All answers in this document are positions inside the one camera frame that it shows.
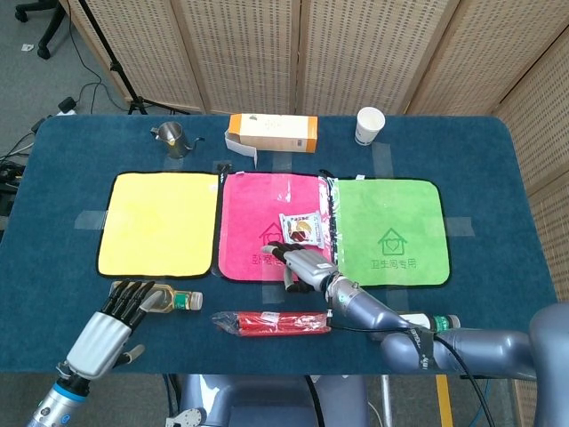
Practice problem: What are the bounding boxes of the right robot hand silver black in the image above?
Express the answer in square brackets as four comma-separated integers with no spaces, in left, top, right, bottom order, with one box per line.
[260,242,340,294]

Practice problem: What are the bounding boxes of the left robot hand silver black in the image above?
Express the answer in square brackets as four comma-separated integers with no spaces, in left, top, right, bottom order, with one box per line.
[66,278,156,380]

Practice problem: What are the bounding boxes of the packaged snack cake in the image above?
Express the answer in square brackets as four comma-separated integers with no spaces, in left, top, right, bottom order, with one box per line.
[278,210,328,248]

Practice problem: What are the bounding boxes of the pink cloth with house print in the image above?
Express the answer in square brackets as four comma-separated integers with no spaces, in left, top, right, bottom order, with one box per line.
[216,171,335,284]

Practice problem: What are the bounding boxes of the green cloth with house print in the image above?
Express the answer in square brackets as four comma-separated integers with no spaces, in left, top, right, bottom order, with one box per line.
[331,176,452,290]

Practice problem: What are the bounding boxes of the yellow cloth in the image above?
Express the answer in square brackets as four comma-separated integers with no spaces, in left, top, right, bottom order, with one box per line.
[96,171,220,280]

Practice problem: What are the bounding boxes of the clear tape strip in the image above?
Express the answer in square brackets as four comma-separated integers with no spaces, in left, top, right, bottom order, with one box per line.
[371,142,393,179]
[261,280,286,304]
[444,216,473,238]
[74,209,109,230]

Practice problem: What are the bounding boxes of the red sticks in plastic bag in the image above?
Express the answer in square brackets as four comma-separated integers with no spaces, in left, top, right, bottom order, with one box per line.
[210,310,333,338]

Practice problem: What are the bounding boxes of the clear bottle with yellow liquid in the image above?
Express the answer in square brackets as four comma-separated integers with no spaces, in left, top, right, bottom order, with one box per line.
[110,280,204,314]

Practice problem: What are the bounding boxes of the grey robot torso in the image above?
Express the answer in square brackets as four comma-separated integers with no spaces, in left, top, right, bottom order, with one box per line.
[166,374,370,427]

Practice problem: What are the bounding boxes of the orange and white carton box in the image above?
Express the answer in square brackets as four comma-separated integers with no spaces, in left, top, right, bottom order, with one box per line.
[224,113,319,164]

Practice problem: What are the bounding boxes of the dark brown labelled bottle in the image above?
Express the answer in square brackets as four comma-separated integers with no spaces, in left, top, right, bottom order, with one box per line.
[397,313,461,333]

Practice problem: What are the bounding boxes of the white paper cup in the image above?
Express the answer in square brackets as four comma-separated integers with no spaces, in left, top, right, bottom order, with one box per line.
[354,106,387,147]

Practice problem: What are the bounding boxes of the steel spouted pitcher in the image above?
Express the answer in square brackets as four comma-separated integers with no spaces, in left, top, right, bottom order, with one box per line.
[149,121,205,159]

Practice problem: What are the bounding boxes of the blue felt table cover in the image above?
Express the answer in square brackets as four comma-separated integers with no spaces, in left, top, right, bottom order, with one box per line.
[0,114,559,375]

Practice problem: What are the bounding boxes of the black tripod stand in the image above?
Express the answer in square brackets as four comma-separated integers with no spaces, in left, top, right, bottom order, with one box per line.
[77,0,192,116]

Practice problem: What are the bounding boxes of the black office chair base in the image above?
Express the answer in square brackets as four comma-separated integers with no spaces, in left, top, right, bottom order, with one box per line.
[14,0,68,60]

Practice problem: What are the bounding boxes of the black cable bundle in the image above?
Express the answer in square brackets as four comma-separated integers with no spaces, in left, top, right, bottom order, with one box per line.
[0,160,26,217]

